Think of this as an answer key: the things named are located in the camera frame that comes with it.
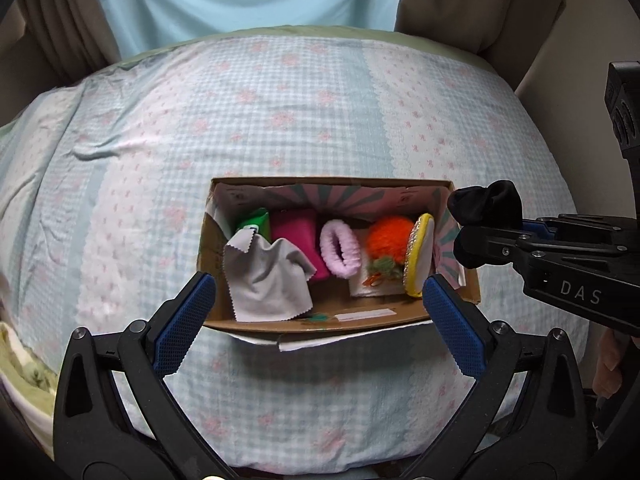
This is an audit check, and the black scrunchie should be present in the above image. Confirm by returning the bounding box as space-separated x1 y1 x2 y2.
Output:
447 180 523 269

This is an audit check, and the yellow round mesh sieve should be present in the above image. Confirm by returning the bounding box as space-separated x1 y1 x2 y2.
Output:
402 214 435 298

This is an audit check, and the orange fluffy pompom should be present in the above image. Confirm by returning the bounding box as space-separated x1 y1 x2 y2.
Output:
364 216 413 283

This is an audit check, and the pink fluffy scrunchie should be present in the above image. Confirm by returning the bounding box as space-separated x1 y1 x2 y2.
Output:
319 219 361 280

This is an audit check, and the magenta leather pouch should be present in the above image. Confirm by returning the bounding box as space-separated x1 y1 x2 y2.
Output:
270 209 330 283

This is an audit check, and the grey microfibre cloth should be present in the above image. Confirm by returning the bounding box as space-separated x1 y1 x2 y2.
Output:
222 226 316 323

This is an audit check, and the green wet wipes pack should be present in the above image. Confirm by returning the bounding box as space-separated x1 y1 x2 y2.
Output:
236 207 272 242

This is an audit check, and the white paper towel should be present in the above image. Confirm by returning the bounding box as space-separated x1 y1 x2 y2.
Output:
348 269 405 298

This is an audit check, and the person's right hand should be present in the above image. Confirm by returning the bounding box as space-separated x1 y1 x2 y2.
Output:
592 328 624 399

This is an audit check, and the green patterned blanket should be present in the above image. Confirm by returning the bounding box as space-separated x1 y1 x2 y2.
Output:
1 322 58 458

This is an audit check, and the open cardboard box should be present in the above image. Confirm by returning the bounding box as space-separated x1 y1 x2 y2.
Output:
198 177 480 341

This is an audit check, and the green mattress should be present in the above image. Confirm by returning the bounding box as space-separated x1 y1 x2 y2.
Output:
119 25 496 73

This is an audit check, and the right brown curtain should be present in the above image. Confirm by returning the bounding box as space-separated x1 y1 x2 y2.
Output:
395 0 564 89

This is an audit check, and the brown curtain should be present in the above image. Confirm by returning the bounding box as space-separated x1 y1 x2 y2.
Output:
17 0 122 84
395 0 564 89

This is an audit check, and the checkered floral bed sheet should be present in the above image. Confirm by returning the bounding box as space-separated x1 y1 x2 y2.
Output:
1 36 574 474

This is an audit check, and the left brown curtain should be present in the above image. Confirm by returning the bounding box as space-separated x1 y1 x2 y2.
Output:
17 0 122 84

